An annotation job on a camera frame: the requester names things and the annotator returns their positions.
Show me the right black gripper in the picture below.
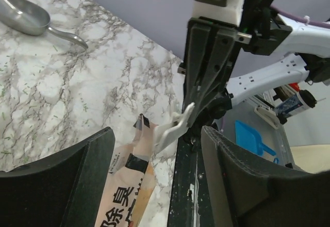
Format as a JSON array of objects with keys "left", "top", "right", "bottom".
[{"left": 182, "top": 0, "right": 292, "bottom": 126}]

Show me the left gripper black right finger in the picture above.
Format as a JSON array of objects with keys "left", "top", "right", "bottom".
[{"left": 201, "top": 126, "right": 329, "bottom": 226}]

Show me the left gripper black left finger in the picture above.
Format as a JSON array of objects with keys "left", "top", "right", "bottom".
[{"left": 1, "top": 127, "right": 115, "bottom": 226}]

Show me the beige cat litter bag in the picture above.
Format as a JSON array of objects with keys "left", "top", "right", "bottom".
[{"left": 95, "top": 114, "right": 156, "bottom": 226}]

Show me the white bag sealing clip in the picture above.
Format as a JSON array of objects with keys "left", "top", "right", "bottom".
[{"left": 153, "top": 103, "right": 195, "bottom": 154}]

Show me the clear plastic litter scoop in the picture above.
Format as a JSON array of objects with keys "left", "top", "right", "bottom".
[{"left": 1, "top": 0, "right": 88, "bottom": 49}]

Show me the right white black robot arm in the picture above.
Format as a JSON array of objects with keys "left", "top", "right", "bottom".
[{"left": 180, "top": 0, "right": 329, "bottom": 127}]

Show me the blue plastic dustpan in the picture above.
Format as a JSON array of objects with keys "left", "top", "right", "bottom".
[{"left": 235, "top": 120, "right": 276, "bottom": 157}]

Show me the blue white bottle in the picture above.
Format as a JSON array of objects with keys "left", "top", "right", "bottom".
[{"left": 273, "top": 90, "right": 322, "bottom": 125}]

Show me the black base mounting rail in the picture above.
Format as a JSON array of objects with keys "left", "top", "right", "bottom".
[{"left": 167, "top": 106, "right": 227, "bottom": 226}]

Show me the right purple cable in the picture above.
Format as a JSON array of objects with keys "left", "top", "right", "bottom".
[{"left": 270, "top": 4, "right": 330, "bottom": 28}]

